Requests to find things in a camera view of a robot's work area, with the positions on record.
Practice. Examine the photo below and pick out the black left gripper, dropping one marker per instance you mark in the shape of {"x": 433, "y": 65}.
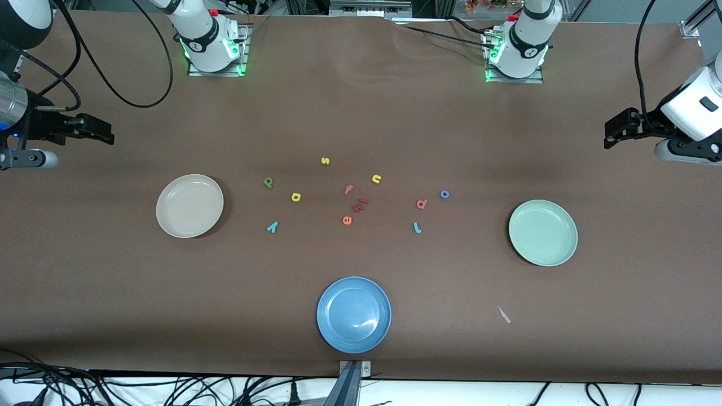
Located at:
{"x": 646, "y": 125}

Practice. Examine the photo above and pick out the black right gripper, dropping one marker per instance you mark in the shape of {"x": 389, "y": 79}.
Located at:
{"x": 40, "y": 121}

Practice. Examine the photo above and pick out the teal foam letter y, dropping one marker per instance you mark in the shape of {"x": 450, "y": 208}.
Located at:
{"x": 272, "y": 226}

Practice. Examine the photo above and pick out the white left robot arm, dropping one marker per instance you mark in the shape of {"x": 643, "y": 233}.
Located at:
{"x": 527, "y": 39}

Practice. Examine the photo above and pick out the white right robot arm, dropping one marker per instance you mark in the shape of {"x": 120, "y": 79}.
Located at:
{"x": 203, "y": 34}

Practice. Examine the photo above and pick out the beige round plate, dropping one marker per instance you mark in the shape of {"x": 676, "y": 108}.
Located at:
{"x": 189, "y": 206}

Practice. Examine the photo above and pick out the pale green round plate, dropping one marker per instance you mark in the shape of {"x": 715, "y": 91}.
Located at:
{"x": 542, "y": 232}

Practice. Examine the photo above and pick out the orange artificial flowers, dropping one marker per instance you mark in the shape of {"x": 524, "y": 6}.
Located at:
{"x": 488, "y": 4}

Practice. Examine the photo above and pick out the small white paper scrap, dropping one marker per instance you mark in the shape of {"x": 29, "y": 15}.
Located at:
{"x": 503, "y": 314}

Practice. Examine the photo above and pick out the brown table cover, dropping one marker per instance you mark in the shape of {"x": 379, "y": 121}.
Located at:
{"x": 361, "y": 113}

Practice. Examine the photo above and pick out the grey metal box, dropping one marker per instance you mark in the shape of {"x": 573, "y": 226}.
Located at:
{"x": 369, "y": 7}

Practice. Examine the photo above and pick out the blue round plate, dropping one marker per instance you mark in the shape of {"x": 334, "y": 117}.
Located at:
{"x": 353, "y": 314}

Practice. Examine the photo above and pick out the black power plug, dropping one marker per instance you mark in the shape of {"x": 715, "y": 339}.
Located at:
{"x": 293, "y": 396}

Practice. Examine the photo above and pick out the aluminium table edge rail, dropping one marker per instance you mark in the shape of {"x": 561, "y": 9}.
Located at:
{"x": 18, "y": 65}

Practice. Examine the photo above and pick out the aluminium frame profile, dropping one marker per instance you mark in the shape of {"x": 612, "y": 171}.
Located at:
{"x": 691, "y": 28}

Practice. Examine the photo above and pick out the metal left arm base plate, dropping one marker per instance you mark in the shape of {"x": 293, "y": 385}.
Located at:
{"x": 513, "y": 80}

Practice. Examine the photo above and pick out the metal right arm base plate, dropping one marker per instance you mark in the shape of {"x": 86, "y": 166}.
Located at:
{"x": 245, "y": 51}

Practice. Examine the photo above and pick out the grey metal camera bracket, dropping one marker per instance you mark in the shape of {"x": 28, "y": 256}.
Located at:
{"x": 351, "y": 389}

